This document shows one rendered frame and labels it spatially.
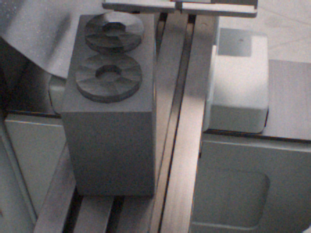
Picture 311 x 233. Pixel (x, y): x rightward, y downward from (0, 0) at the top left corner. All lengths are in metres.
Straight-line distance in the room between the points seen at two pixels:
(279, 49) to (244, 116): 1.49
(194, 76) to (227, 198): 0.46
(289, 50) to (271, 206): 1.35
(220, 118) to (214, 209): 0.35
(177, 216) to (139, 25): 0.29
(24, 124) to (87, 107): 0.60
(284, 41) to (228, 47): 1.41
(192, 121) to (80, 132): 0.27
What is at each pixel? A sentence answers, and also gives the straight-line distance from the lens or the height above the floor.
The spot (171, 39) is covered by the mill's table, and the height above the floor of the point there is 0.91.
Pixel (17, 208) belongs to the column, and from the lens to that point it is 1.48.
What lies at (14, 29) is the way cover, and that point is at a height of 0.94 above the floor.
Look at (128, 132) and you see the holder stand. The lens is 0.67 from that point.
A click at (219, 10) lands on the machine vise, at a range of 1.13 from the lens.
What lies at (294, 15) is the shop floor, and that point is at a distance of 2.83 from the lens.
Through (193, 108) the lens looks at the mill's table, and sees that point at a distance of 0.91.
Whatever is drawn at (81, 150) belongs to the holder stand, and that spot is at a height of 1.03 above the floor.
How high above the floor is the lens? 1.56
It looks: 46 degrees down
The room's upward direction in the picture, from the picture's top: 2 degrees counter-clockwise
